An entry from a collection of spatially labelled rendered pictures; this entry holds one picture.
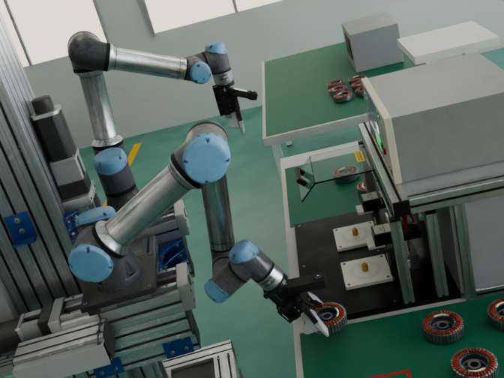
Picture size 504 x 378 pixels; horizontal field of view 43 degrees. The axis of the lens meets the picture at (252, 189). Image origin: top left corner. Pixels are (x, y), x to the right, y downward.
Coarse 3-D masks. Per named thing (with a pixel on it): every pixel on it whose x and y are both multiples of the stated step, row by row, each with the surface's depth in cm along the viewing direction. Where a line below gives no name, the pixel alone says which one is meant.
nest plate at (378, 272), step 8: (376, 256) 213; (384, 256) 212; (344, 264) 214; (352, 264) 213; (360, 264) 212; (368, 264) 210; (376, 264) 209; (384, 264) 208; (344, 272) 210; (352, 272) 208; (360, 272) 207; (368, 272) 206; (376, 272) 205; (384, 272) 204; (344, 280) 205; (352, 280) 204; (360, 280) 203; (368, 280) 202; (376, 280) 201; (384, 280) 201; (392, 280) 201; (352, 288) 202
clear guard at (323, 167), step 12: (312, 156) 231; (324, 156) 228; (336, 156) 226; (348, 156) 223; (312, 168) 221; (324, 168) 219; (336, 168) 216; (348, 168) 214; (360, 168) 211; (372, 168) 209; (312, 180) 214; (324, 180) 210; (300, 192) 220
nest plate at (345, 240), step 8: (360, 224) 235; (368, 224) 234; (336, 232) 234; (344, 232) 233; (360, 232) 230; (368, 232) 229; (336, 240) 230; (344, 240) 228; (352, 240) 227; (360, 240) 225; (344, 248) 224; (352, 248) 224
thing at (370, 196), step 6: (372, 192) 226; (366, 198) 223; (372, 198) 222; (378, 198) 220; (366, 204) 221; (372, 204) 221; (378, 204) 221; (360, 210) 224; (366, 210) 222; (372, 210) 222
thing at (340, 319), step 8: (320, 304) 188; (328, 304) 186; (336, 304) 186; (320, 312) 186; (328, 312) 187; (336, 312) 184; (344, 312) 182; (328, 320) 182; (336, 320) 179; (344, 320) 181; (328, 328) 179; (336, 328) 179
